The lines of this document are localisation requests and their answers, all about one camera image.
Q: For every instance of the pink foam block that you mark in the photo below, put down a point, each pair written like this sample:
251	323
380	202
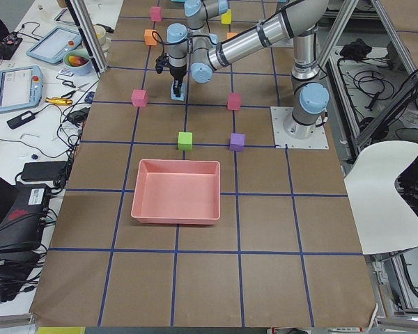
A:
234	101
156	14
139	97

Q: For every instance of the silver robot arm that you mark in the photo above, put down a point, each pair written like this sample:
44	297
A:
292	20
189	45

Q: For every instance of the blue bowl with fruit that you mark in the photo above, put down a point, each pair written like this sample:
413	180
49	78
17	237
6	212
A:
78	62

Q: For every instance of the black power adapter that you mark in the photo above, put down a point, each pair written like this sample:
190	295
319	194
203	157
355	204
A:
42	171

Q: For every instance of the aluminium frame post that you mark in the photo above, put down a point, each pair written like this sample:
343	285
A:
82	20

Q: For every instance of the pink foam block left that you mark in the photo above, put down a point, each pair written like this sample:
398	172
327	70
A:
139	97

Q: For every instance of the blue teach pendant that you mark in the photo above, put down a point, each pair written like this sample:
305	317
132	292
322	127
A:
20	88
55	45

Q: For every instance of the pink foam block far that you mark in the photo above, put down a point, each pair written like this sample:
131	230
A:
156	14

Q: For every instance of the blue teach pendant near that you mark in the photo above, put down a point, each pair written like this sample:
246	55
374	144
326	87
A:
20	88

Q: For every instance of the orange foam block right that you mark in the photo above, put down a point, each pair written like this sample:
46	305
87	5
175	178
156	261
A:
231	35

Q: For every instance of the blue teach pendant far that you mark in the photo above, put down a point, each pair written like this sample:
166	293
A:
55	45

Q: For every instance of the pink plastic tray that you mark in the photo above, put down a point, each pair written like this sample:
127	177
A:
177	192

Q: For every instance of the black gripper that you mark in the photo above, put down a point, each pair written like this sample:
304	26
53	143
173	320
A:
177	72

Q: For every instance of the purple foam block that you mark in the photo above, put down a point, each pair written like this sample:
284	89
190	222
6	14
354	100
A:
237	142

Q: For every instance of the green foam block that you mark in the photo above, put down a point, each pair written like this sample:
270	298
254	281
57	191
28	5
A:
185	141

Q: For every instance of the orange foam block left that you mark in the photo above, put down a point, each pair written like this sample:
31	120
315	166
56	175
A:
149	38

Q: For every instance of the orange foam block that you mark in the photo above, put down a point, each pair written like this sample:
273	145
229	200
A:
231	35
149	38

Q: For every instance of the white chair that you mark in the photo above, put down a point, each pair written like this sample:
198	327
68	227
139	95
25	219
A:
385	222

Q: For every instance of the black scissors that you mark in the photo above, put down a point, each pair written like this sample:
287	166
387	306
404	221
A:
69	95

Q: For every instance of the pink foam block right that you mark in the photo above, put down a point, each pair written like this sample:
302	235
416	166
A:
234	101

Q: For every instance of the white cup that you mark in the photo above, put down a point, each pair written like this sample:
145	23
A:
101	34

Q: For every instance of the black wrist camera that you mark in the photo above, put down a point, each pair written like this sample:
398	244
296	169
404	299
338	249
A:
161	63

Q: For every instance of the yellow foam block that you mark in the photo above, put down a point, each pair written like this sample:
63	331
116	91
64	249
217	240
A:
226	18

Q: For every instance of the brass cylinder tool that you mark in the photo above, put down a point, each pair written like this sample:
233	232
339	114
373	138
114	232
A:
59	101

